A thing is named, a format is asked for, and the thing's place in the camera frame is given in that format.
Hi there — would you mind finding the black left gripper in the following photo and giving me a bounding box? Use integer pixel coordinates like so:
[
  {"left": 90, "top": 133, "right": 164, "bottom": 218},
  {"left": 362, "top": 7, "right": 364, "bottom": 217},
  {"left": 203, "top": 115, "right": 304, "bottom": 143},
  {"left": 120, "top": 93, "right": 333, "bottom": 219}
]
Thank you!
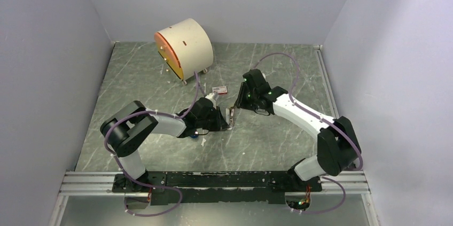
[{"left": 196, "top": 106, "right": 229, "bottom": 131}]

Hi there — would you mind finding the beige olive stapler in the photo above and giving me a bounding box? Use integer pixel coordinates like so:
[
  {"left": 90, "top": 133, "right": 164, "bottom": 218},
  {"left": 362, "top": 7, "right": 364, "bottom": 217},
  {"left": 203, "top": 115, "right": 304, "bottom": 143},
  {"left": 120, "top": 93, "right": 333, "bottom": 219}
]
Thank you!
[{"left": 225, "top": 107, "right": 235, "bottom": 130}]

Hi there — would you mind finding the red staple box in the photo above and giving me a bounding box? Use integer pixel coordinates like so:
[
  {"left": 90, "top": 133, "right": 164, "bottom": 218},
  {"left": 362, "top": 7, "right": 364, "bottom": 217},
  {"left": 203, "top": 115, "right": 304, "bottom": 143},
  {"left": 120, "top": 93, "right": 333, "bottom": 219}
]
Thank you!
[{"left": 212, "top": 86, "right": 228, "bottom": 95}]

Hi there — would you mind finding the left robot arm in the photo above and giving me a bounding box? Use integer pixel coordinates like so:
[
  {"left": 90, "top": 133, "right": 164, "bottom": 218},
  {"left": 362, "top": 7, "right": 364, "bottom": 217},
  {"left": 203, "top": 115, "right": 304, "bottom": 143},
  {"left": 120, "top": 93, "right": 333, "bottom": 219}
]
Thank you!
[{"left": 100, "top": 97, "right": 229, "bottom": 192}]

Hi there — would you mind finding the blue black stapler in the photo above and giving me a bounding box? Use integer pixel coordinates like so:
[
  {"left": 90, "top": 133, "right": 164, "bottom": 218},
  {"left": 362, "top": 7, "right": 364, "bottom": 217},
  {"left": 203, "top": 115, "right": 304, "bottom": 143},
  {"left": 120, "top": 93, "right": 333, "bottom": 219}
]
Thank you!
[{"left": 190, "top": 131, "right": 199, "bottom": 139}]

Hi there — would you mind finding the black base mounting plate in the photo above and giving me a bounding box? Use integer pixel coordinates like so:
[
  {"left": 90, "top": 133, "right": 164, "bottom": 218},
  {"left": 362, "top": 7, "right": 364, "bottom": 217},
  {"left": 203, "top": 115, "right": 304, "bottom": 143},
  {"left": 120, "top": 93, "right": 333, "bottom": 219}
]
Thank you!
[{"left": 111, "top": 171, "right": 322, "bottom": 206}]

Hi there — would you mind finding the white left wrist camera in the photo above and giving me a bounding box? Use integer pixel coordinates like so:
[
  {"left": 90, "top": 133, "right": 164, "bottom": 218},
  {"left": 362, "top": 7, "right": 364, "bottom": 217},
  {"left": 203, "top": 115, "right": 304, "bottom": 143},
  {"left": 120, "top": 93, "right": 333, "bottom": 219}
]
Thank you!
[{"left": 204, "top": 92, "right": 219, "bottom": 107}]

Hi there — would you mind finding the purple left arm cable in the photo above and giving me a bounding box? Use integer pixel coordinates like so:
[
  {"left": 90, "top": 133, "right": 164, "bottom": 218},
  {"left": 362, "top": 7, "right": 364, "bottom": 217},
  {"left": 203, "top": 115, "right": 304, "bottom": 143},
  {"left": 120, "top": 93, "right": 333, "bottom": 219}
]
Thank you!
[{"left": 103, "top": 71, "right": 207, "bottom": 217}]

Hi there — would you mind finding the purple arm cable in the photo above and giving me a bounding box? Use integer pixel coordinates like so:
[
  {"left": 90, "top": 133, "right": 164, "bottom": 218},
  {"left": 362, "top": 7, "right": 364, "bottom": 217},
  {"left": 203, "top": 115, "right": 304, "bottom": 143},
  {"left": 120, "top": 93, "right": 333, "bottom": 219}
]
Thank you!
[
  {"left": 252, "top": 52, "right": 364, "bottom": 215},
  {"left": 103, "top": 71, "right": 207, "bottom": 217}
]

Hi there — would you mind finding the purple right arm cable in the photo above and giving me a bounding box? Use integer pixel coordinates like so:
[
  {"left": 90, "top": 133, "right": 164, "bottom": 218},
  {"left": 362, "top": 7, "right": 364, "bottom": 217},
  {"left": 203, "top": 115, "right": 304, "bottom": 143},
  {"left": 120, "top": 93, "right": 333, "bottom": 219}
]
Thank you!
[{"left": 252, "top": 52, "right": 364, "bottom": 215}]

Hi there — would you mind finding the aluminium frame rail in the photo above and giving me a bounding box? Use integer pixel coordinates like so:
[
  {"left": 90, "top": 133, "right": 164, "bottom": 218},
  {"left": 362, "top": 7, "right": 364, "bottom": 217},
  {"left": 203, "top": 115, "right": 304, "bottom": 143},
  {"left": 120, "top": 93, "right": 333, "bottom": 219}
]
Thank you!
[{"left": 48, "top": 44, "right": 381, "bottom": 226}]

